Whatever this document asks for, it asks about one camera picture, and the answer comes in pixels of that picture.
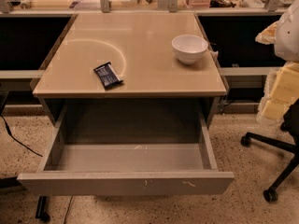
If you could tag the black caster leg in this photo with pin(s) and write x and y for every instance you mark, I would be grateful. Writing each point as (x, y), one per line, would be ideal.
(41, 209)

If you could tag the white ceramic bowl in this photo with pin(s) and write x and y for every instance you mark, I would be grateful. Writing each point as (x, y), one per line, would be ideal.
(189, 49)

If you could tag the beige top cabinet table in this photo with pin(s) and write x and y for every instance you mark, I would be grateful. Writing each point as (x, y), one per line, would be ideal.
(139, 47)

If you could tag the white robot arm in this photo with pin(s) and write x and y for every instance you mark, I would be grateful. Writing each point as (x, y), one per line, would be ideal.
(286, 44)

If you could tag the grey open top drawer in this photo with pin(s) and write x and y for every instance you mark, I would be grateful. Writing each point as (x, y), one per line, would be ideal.
(104, 151)

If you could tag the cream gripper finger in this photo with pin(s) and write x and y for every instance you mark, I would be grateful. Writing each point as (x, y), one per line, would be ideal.
(267, 36)
(281, 90)

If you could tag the dark blue rxbar wrapper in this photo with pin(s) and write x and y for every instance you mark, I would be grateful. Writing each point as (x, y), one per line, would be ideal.
(107, 75)

